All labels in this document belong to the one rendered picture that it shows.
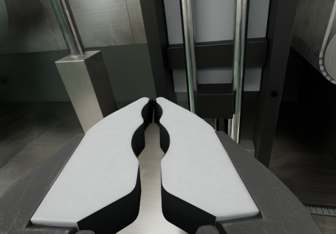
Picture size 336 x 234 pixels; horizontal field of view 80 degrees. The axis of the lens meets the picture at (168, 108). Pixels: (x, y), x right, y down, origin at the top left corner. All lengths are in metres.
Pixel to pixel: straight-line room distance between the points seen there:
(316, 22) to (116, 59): 0.64
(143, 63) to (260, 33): 0.57
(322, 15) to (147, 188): 0.47
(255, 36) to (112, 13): 0.59
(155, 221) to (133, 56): 0.56
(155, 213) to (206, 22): 0.37
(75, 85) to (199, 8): 0.43
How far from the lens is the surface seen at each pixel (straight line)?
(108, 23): 0.80
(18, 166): 0.77
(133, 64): 0.81
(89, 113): 0.64
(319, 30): 0.44
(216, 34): 0.28
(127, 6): 0.76
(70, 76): 0.61
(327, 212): 0.52
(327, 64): 0.43
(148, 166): 0.56
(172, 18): 0.28
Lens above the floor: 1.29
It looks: 30 degrees down
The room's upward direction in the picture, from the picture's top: 8 degrees counter-clockwise
